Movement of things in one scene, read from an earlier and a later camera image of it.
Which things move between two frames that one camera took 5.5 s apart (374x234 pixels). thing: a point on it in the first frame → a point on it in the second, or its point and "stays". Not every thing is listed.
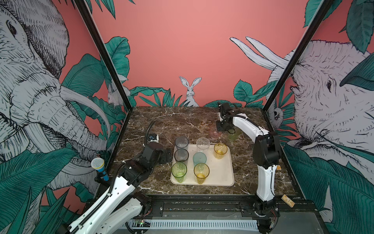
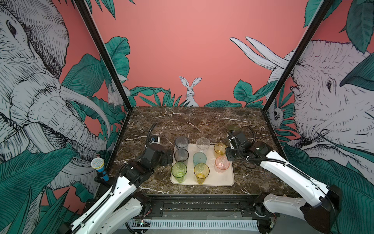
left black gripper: [164, 159] stays
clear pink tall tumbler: [202, 144] stays
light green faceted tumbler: [179, 170] stays
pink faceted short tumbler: [215, 135] → [222, 163]
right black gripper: [219, 128] → [228, 153]
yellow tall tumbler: [201, 171] stays
